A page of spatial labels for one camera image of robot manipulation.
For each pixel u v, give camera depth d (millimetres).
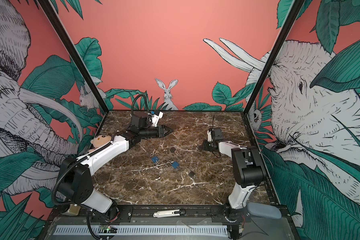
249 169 497
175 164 919
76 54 868
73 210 699
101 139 930
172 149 983
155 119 743
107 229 699
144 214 747
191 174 885
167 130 775
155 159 930
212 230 703
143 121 661
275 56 874
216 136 781
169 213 746
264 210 749
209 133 929
